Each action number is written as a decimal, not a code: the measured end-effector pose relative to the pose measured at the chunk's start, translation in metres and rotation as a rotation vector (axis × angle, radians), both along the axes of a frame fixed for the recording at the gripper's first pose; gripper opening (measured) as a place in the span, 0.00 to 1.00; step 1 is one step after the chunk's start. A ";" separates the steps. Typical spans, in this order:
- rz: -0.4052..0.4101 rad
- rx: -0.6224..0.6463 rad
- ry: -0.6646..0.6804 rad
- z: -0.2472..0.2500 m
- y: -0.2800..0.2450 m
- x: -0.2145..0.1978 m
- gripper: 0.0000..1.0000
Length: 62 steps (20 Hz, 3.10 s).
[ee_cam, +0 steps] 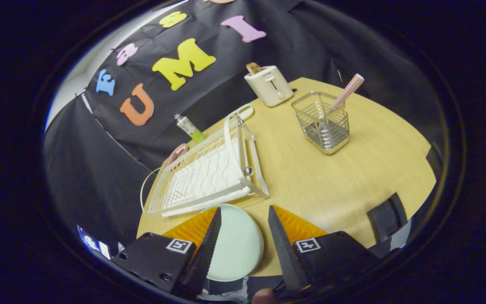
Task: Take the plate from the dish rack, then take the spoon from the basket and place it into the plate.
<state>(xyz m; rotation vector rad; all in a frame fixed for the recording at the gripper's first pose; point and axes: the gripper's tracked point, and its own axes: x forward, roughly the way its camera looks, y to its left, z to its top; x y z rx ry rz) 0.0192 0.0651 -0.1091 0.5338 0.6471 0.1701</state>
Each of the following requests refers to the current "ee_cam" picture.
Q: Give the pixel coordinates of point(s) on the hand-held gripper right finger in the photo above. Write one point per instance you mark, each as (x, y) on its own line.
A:
(287, 257)

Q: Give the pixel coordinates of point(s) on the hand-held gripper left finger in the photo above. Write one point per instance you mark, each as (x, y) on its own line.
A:
(207, 253)

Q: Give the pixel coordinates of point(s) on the mint green plate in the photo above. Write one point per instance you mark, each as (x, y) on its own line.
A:
(238, 245)

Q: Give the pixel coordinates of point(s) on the white dish rack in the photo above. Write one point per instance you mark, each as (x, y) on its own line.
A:
(205, 177)

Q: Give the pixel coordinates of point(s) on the pink plate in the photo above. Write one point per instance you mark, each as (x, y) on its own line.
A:
(177, 153)

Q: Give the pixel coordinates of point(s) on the white compartment dish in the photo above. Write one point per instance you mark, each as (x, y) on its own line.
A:
(245, 112)

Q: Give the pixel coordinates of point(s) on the black chair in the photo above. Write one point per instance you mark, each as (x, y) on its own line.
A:
(388, 215)

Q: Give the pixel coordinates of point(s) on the green drink bottle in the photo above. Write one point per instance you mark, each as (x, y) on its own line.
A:
(188, 126)

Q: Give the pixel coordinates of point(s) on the white toaster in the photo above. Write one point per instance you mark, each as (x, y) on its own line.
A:
(268, 90)

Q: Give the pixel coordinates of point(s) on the brown bread slice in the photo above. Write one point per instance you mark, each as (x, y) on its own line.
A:
(253, 68)

